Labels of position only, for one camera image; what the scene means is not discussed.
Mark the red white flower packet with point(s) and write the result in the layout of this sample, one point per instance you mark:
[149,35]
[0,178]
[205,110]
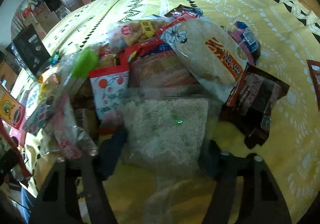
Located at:
[109,86]

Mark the stacked cardboard boxes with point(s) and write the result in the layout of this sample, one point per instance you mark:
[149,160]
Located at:
[42,16]

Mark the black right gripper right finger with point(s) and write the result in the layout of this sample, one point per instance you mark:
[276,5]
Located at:
[262,200]

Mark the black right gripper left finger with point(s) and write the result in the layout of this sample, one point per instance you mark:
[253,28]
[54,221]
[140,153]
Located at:
[67,181]

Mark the flat rice cake pack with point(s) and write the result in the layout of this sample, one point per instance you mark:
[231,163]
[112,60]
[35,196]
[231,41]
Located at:
[165,135]

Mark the fried dough snack bag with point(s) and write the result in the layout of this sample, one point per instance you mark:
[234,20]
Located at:
[127,34]

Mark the large rice cracker bag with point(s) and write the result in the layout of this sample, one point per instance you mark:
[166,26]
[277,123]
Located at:
[209,53]

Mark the black shaver product box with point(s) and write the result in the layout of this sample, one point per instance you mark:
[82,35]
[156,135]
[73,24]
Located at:
[30,48]

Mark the yellow patterned bed sheet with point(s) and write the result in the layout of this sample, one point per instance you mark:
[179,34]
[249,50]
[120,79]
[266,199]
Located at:
[281,37]

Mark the red tea box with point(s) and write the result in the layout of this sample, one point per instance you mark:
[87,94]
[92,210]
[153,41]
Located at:
[12,111]

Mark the dark brown snack packet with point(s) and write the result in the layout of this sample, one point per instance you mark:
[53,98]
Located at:
[250,104]

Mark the green snack packet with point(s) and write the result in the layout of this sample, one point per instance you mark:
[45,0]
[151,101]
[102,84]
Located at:
[86,61]

